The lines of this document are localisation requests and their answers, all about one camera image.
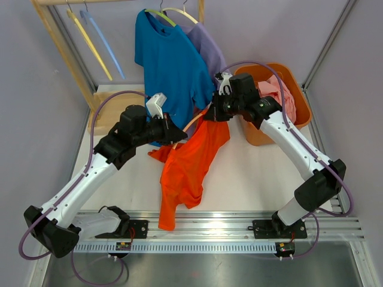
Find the orange t shirt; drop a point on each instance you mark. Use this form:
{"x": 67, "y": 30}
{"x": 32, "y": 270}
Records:
{"x": 185, "y": 168}

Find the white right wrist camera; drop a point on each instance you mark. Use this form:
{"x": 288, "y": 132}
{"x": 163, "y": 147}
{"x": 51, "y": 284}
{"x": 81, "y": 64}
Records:
{"x": 223, "y": 84}

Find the green hanger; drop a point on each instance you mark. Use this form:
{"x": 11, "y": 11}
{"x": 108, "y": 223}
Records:
{"x": 158, "y": 18}

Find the aluminium mounting rail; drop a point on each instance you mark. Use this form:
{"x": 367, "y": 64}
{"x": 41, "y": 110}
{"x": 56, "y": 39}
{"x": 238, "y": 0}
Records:
{"x": 233, "y": 226}

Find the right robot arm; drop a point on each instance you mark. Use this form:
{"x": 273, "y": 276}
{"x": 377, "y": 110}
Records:
{"x": 322, "y": 177}

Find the cream hanger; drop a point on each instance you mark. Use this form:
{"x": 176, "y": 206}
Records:
{"x": 182, "y": 12}

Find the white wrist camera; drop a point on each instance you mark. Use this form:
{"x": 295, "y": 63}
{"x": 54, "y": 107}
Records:
{"x": 154, "y": 105}
{"x": 223, "y": 84}

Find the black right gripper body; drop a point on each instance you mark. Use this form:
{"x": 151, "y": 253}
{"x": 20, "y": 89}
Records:
{"x": 225, "y": 106}

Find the peach hanger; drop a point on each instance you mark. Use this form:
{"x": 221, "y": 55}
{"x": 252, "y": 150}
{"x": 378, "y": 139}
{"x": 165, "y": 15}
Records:
{"x": 193, "y": 124}

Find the lavender t shirt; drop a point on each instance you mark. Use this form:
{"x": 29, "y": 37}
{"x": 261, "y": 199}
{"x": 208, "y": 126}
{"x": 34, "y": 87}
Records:
{"x": 207, "y": 48}

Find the blue t shirt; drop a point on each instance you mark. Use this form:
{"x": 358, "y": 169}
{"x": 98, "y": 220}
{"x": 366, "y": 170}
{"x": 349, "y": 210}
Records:
{"x": 172, "y": 66}

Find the yellow hanger with metal hook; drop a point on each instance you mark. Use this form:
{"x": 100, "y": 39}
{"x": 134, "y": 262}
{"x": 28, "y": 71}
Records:
{"x": 88, "y": 41}

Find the light blue hanger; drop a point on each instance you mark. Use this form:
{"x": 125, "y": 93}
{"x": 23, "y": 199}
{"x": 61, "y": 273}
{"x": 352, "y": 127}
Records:
{"x": 100, "y": 38}

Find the pink t shirt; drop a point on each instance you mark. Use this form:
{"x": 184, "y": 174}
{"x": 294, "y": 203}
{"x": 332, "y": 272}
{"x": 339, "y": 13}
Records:
{"x": 281, "y": 95}

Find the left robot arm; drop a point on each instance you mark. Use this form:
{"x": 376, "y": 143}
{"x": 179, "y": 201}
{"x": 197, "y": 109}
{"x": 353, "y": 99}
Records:
{"x": 56, "y": 224}

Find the wooden clothes rack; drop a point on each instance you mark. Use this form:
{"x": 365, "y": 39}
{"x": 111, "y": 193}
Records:
{"x": 80, "y": 73}

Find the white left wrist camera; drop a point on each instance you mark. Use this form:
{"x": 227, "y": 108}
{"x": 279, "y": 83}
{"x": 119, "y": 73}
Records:
{"x": 154, "y": 105}

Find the orange plastic basket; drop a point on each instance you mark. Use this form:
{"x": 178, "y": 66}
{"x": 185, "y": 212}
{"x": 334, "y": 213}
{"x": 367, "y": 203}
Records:
{"x": 296, "y": 106}

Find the white slotted cable duct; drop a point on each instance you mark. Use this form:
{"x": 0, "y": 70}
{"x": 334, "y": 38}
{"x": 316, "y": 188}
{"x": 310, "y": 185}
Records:
{"x": 142, "y": 247}

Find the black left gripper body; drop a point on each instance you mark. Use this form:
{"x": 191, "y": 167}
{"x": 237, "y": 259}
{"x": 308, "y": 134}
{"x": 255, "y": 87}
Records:
{"x": 161, "y": 126}

